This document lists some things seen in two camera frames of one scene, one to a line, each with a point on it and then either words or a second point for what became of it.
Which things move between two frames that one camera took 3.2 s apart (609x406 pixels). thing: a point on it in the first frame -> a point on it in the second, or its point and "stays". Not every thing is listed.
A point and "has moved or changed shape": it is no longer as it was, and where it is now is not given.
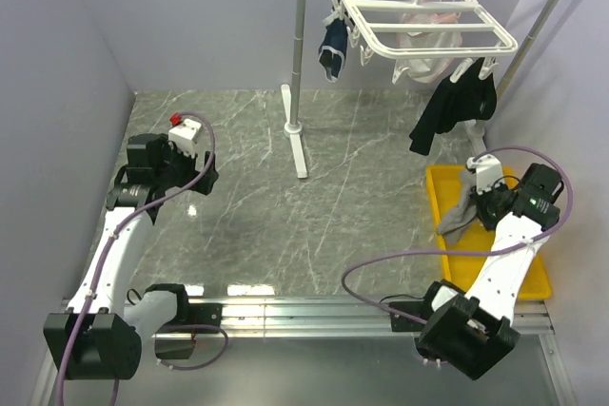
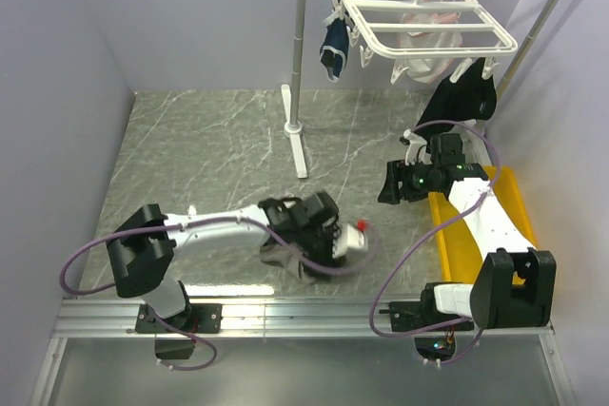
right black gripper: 488,222 -> 397,171
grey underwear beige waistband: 465,210 has moved or changed shape
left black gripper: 170,149 -> 326,260
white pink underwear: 425,71 stays
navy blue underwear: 333,48 stays
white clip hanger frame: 415,13 stays
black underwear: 472,97 stays
